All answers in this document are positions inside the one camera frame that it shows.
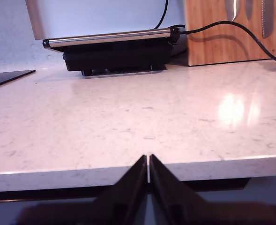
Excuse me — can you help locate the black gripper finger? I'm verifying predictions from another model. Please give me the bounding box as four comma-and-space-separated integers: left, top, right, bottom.
149, 154, 213, 225
88, 154, 149, 225

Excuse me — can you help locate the narrow grey cabinet door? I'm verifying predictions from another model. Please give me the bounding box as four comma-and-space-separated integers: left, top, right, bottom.
0, 199, 98, 225

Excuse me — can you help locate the black steel contact grill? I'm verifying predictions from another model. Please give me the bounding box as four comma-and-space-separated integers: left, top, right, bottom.
42, 27, 181, 77

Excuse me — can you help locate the wooden knife block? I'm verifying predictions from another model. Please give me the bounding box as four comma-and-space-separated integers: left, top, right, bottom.
184, 0, 276, 67

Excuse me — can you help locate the serrated bread knife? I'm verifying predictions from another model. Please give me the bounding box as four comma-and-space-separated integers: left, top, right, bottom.
260, 0, 275, 39

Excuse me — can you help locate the black power cable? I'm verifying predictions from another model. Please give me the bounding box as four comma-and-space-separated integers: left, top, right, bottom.
151, 0, 276, 66

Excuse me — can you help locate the wide-bladed black-handled knife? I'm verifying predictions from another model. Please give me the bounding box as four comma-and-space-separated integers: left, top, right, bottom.
224, 0, 243, 22

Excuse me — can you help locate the long black-handled chef knife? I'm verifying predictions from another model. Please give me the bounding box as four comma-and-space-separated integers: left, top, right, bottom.
244, 0, 255, 21

